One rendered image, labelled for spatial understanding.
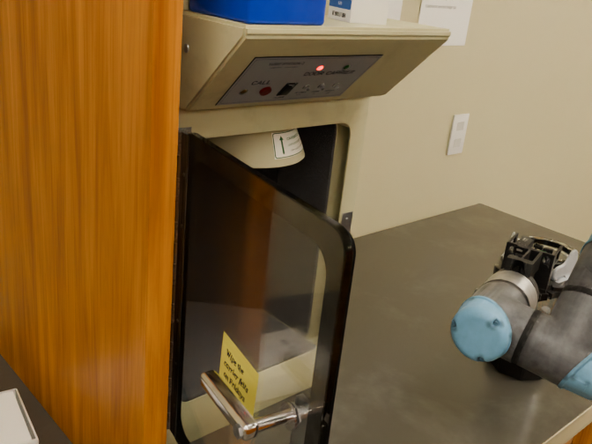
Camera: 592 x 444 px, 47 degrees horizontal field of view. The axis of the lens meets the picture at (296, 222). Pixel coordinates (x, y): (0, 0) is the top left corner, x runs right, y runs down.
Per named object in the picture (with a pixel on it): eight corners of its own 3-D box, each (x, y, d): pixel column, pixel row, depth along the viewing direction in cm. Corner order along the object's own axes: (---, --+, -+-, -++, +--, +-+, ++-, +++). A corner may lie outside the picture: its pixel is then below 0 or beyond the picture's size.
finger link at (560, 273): (600, 248, 107) (564, 257, 102) (590, 282, 109) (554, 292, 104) (583, 240, 109) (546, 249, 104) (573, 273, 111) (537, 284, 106)
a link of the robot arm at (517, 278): (523, 338, 92) (466, 317, 96) (532, 325, 96) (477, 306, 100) (536, 289, 89) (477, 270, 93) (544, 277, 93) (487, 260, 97)
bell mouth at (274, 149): (152, 139, 94) (153, 99, 92) (251, 129, 106) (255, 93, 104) (228, 175, 83) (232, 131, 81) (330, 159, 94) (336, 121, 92)
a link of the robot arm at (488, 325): (499, 380, 83) (437, 347, 87) (524, 344, 92) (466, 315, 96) (521, 328, 80) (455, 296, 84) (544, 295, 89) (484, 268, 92)
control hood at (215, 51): (170, 107, 72) (173, 9, 69) (372, 92, 93) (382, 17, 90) (235, 133, 65) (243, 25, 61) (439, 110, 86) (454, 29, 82)
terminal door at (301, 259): (175, 430, 87) (189, 128, 73) (299, 624, 64) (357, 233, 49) (170, 432, 87) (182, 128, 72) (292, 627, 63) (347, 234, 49)
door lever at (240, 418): (246, 377, 66) (248, 354, 65) (297, 436, 59) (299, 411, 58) (196, 390, 63) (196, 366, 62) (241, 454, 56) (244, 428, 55)
